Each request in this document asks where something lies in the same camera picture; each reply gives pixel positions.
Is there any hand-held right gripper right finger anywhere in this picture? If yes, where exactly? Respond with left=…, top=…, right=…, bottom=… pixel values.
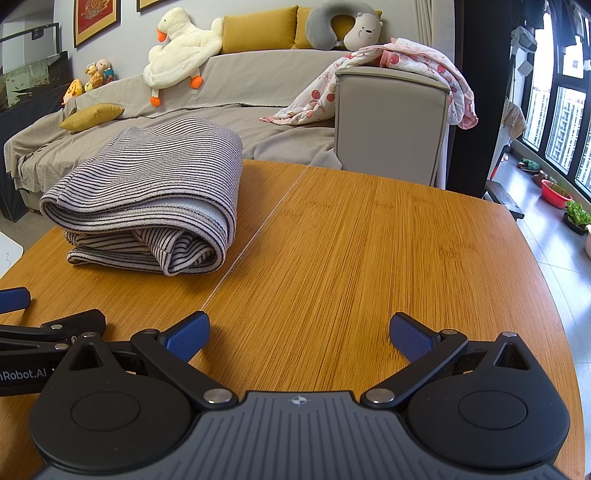
left=360, top=311, right=532, bottom=411

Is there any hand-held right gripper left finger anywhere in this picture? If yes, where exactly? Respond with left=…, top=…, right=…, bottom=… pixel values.
left=65, top=310, right=238, bottom=409

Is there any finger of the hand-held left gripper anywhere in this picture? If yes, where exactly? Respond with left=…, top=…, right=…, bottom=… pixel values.
left=0, top=287, right=32, bottom=315
left=0, top=308, right=108, bottom=356

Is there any striped knit sweater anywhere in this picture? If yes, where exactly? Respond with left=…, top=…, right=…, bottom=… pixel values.
left=39, top=116, right=244, bottom=278

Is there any white side table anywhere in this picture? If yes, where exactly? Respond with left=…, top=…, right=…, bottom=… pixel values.
left=0, top=231, right=25, bottom=278

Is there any dark wooden stool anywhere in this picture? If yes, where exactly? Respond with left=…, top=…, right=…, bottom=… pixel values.
left=485, top=180, right=525, bottom=220

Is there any small yellow pillow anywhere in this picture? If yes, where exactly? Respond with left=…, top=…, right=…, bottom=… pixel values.
left=59, top=103, right=126, bottom=133

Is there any red plastic basin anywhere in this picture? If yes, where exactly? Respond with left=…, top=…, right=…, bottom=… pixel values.
left=541, top=179, right=573, bottom=209

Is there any green potted plant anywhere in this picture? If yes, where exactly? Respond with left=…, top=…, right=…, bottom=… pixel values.
left=563, top=200, right=591, bottom=236

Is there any grey sofa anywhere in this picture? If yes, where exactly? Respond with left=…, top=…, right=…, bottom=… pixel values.
left=4, top=46, right=453, bottom=217

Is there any orange yellow toy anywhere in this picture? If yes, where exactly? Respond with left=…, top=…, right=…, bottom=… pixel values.
left=62, top=78, right=85, bottom=107

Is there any glass fish tank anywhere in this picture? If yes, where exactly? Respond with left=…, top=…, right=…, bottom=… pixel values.
left=0, top=22, right=70, bottom=113

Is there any hanging beige cloth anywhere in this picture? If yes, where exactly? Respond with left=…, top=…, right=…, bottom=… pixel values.
left=501, top=99, right=528, bottom=139

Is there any cartoon figure toy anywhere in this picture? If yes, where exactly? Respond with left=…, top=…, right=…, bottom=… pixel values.
left=84, top=58, right=115, bottom=90

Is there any black framed window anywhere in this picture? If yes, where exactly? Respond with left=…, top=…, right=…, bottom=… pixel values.
left=522, top=0, right=591, bottom=201

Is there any grey sofa cover cloth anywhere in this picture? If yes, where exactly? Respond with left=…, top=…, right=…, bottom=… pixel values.
left=4, top=46, right=345, bottom=204

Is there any pink floral blanket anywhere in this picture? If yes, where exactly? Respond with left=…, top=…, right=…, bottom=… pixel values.
left=259, top=38, right=478, bottom=130

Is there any white goose plush toy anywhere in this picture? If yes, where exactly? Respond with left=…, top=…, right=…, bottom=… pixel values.
left=143, top=7, right=223, bottom=107

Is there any grey curtain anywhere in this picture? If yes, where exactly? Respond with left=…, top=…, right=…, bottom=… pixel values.
left=413, top=0, right=458, bottom=75

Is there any hanging grey bag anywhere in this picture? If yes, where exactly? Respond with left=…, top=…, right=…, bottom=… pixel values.
left=510, top=25, right=539, bottom=57

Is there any grey animal neck pillow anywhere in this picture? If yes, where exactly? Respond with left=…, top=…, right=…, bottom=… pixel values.
left=305, top=0, right=385, bottom=52

